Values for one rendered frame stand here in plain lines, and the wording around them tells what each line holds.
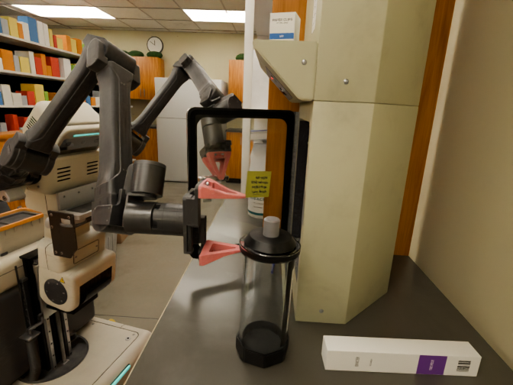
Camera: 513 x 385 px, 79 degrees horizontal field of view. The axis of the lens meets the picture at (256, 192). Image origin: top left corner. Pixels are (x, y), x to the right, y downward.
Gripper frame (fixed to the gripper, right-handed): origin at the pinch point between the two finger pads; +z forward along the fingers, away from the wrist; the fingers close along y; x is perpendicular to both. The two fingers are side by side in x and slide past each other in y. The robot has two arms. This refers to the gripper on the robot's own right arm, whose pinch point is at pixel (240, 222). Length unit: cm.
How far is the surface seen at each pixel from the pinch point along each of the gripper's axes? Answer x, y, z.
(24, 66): 256, 50, -234
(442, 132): 46, 15, 55
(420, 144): 46, 11, 49
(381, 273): 19.3, -18.0, 33.2
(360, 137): 8.8, 15.1, 21.3
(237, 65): 530, 94, -62
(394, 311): 15.4, -25.7, 36.0
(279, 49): 8.6, 29.6, 5.2
